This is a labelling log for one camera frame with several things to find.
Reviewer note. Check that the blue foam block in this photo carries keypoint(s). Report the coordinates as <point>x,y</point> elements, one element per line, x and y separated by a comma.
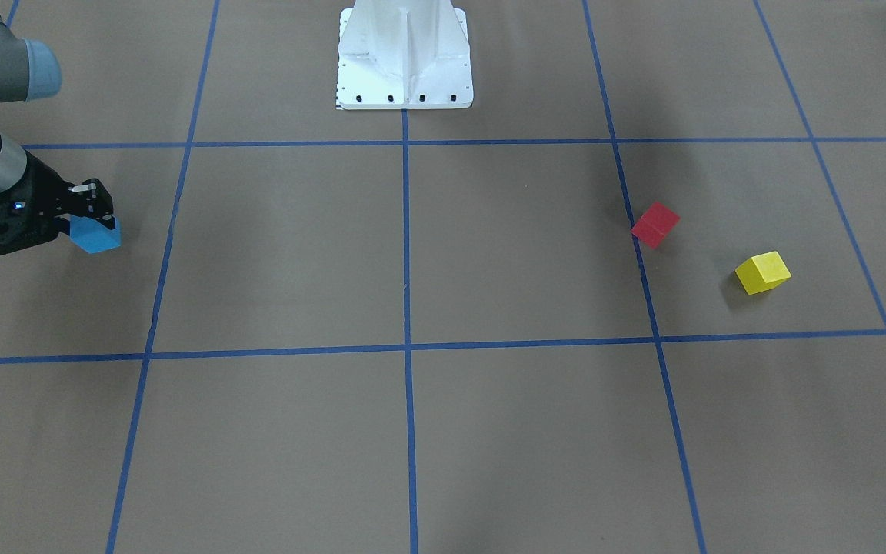
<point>95,236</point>

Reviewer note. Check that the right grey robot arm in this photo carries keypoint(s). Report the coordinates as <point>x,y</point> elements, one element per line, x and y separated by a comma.
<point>30,70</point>

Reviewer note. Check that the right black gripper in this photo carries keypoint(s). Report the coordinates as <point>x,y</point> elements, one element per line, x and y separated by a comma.
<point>45,187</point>

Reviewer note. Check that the brown paper table cover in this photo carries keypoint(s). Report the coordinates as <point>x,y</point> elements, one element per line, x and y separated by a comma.
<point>432,331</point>

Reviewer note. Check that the yellow foam block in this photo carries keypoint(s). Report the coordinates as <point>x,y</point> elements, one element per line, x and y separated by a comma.
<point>762,273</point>

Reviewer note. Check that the white pedestal base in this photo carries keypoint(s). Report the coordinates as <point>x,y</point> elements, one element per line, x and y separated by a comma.
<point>403,55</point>

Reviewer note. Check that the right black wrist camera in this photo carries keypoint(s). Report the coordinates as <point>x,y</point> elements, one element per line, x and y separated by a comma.
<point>8,231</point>

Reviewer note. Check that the red foam block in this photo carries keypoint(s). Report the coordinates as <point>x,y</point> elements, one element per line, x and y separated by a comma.
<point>655,224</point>

